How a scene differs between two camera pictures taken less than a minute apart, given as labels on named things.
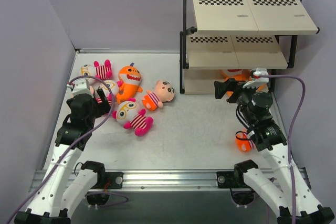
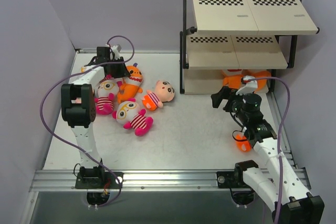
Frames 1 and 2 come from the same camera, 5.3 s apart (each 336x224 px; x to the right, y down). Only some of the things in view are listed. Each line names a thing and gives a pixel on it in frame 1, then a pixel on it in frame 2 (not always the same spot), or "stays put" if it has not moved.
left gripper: (97, 104) → (116, 67)
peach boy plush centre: (164, 92) stays put
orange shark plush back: (129, 76) stays put
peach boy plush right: (243, 142) stays put
